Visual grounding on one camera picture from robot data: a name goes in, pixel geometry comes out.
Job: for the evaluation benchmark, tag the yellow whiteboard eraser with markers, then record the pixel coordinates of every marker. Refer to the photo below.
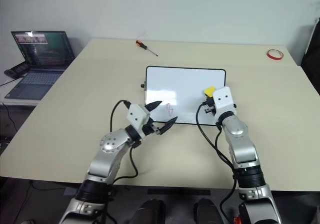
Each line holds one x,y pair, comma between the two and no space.
209,90

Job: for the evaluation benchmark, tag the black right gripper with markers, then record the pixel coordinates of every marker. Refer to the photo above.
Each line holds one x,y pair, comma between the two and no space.
210,110

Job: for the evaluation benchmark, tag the small black whiteboard knob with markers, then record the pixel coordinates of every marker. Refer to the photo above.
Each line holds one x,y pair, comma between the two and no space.
143,85

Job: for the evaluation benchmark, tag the black handheld device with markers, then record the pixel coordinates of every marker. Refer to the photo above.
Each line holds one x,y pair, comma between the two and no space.
16,70

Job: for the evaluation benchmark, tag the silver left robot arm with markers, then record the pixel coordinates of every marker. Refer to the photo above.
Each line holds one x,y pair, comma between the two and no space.
110,146

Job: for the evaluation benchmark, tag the red tape roll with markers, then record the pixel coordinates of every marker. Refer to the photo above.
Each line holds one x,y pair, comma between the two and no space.
269,54

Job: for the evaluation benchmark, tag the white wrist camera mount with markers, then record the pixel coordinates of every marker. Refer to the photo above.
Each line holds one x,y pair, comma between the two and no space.
136,113
223,99

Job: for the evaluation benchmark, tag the pink marker drawing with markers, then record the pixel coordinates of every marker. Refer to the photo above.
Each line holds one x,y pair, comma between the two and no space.
170,109

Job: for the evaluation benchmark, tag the black chair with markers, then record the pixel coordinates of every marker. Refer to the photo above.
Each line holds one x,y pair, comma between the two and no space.
311,61

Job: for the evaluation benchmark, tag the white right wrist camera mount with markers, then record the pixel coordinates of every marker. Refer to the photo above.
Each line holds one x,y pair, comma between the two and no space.
223,99

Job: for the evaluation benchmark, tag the black-framed whiteboard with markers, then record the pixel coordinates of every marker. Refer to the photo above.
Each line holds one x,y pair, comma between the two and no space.
185,88

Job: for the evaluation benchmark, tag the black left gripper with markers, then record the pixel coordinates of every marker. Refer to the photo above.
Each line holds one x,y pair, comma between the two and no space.
151,128

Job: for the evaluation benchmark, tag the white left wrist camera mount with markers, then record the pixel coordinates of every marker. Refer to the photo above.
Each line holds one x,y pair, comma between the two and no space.
136,113

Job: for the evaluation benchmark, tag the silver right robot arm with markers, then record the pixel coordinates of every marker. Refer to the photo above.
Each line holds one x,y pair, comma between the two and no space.
242,146

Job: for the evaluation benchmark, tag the open grey laptop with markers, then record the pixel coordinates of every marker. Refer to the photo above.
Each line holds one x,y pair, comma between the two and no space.
42,51

